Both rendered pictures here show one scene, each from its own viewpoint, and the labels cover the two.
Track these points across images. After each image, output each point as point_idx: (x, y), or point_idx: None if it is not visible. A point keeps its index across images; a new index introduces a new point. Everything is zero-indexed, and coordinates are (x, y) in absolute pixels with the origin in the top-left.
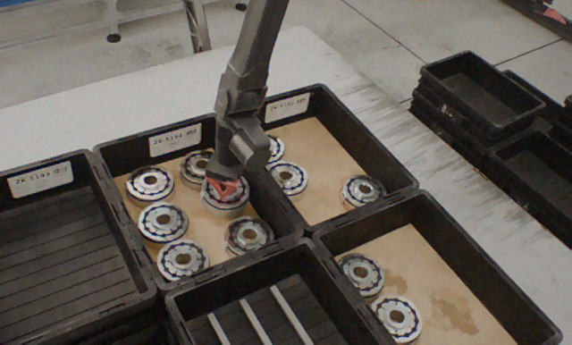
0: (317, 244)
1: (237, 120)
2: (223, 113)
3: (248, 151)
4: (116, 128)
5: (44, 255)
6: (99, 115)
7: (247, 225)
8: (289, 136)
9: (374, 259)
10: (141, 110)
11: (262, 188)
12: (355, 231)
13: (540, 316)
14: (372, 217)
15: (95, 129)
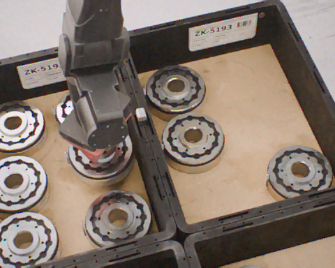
0: (188, 253)
1: (84, 77)
2: (64, 68)
3: (91, 124)
4: (18, 29)
5: None
6: (1, 9)
7: (117, 204)
8: (222, 72)
9: None
10: (56, 5)
11: (143, 157)
12: (257, 236)
13: None
14: (283, 222)
15: None
